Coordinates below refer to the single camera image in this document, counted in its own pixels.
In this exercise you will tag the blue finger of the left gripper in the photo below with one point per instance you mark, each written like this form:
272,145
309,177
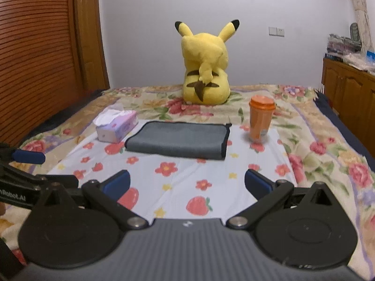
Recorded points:
28,157

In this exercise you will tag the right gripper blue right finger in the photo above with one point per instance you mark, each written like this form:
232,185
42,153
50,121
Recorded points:
270,197

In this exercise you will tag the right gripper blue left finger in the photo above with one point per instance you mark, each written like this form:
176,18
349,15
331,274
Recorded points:
104,197

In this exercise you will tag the purple and grey towel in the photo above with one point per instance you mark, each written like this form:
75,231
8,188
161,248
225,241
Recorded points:
181,139

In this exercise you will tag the white flower-print cloth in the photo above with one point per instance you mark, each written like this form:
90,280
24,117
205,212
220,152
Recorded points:
168,187

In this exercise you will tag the purple tissue box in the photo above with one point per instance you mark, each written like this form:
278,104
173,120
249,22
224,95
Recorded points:
113,124

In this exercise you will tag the floral bed blanket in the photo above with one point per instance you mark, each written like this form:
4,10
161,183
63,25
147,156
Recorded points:
316,148

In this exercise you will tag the wooden slatted headboard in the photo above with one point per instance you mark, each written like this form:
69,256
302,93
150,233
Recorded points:
40,73

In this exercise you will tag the orange plastic cup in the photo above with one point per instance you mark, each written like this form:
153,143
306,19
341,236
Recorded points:
261,113

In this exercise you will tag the wooden door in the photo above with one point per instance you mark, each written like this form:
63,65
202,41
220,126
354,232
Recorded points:
87,39

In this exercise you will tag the yellow Pikachu plush toy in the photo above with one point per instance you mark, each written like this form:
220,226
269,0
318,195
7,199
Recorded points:
206,60

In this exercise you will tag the wooden side cabinet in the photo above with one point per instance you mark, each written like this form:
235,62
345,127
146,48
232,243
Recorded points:
351,94

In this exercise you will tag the stack of items on cabinet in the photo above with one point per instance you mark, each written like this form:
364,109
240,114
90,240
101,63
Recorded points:
349,50

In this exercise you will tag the white patterned curtain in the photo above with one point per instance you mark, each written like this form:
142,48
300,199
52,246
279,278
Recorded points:
362,20

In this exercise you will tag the white wall switch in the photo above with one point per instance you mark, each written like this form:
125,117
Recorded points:
274,31

